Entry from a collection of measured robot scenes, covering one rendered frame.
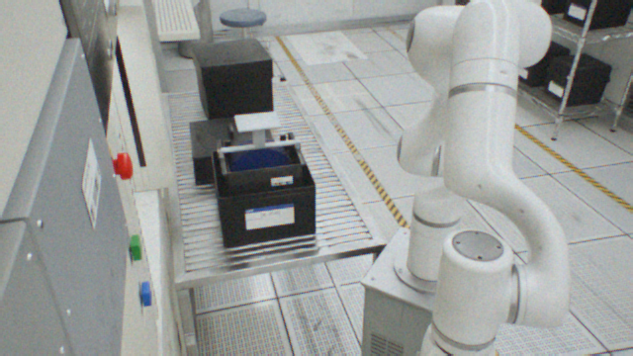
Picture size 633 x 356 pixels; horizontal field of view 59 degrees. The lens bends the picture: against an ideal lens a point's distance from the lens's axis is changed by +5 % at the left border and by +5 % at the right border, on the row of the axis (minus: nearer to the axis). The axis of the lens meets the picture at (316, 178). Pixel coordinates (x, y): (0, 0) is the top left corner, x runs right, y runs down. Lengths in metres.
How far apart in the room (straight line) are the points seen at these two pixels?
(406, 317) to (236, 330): 1.07
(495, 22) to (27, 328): 0.65
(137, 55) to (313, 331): 1.37
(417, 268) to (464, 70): 0.78
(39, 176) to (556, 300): 0.57
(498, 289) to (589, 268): 2.24
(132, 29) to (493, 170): 1.03
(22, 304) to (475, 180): 0.54
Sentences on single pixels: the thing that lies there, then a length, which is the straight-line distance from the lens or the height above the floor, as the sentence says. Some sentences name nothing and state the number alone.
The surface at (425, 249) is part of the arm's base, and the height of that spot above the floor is 0.87.
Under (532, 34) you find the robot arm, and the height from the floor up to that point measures 1.49.
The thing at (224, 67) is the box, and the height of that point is 1.00.
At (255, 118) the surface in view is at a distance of 1.56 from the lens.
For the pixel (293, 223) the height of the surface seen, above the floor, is 0.81.
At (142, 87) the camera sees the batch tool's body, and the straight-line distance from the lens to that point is 1.54.
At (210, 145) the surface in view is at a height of 0.86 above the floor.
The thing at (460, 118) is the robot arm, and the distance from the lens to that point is 0.76.
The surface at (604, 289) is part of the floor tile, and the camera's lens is 2.86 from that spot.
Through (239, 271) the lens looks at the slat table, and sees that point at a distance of 1.51.
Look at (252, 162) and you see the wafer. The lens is 1.61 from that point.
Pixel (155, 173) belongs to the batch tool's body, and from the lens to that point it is 1.66.
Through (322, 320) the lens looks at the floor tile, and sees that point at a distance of 2.41.
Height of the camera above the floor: 1.76
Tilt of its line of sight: 32 degrees down
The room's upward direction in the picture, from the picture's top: straight up
